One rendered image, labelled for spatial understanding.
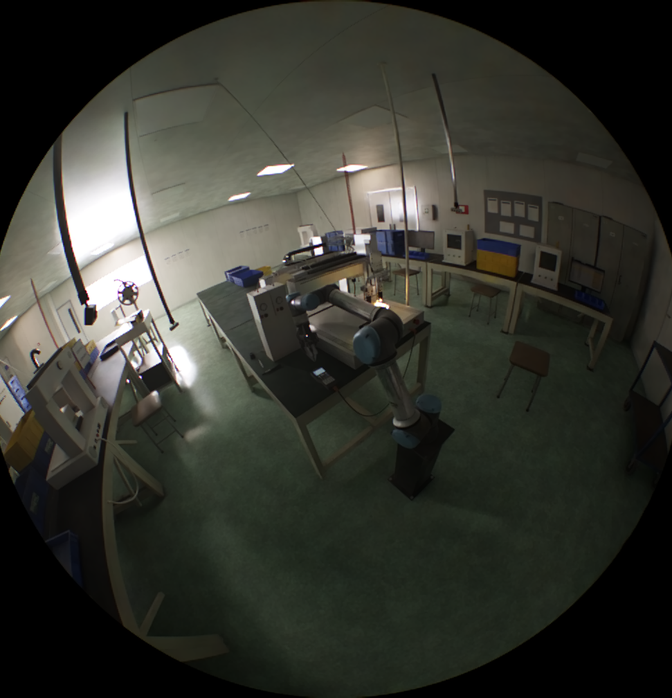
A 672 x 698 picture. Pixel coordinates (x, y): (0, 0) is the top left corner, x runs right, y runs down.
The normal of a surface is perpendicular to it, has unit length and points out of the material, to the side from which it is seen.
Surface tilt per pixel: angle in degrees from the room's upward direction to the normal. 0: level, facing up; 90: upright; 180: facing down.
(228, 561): 0
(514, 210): 90
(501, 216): 90
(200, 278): 90
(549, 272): 90
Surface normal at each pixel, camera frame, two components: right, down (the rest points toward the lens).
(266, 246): 0.63, 0.35
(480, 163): -0.77, 0.44
